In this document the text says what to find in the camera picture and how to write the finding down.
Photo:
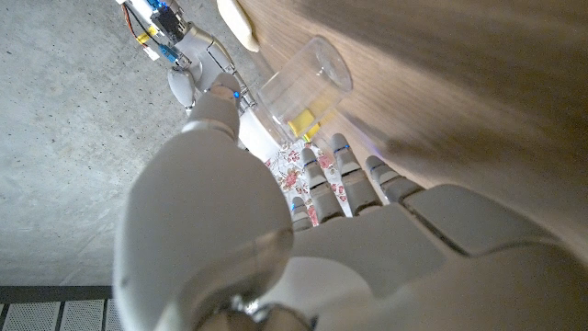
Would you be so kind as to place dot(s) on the clear medicine bottle white cap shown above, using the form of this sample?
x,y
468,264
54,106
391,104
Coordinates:
x,y
303,78

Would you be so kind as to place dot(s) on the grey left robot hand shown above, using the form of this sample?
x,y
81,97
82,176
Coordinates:
x,y
390,266

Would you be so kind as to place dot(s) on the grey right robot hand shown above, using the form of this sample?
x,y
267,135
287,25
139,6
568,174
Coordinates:
x,y
202,53

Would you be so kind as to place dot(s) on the floral print backdrop cloth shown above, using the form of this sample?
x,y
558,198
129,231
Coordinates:
x,y
289,177

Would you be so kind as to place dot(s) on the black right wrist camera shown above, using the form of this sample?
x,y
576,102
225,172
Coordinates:
x,y
167,23

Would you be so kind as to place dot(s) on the grey perforated metal panel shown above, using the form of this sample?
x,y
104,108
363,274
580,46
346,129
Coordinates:
x,y
55,315

